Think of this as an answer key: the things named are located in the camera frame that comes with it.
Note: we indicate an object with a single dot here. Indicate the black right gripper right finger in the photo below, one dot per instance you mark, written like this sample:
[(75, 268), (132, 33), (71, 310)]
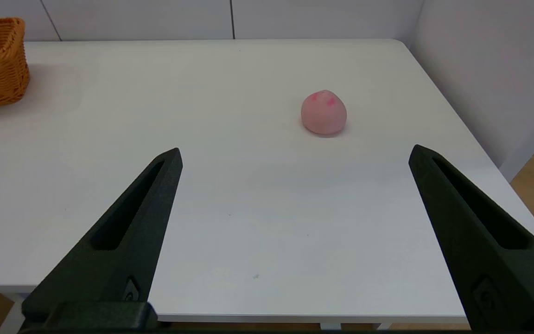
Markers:
[(494, 278)]

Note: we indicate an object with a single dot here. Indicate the pink peach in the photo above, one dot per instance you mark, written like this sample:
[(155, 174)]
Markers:
[(323, 113)]

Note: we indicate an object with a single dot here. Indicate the white table leg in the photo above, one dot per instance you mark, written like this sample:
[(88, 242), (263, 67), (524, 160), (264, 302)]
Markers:
[(12, 320)]

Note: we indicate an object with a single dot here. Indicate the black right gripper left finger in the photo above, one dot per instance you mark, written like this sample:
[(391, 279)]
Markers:
[(123, 260)]

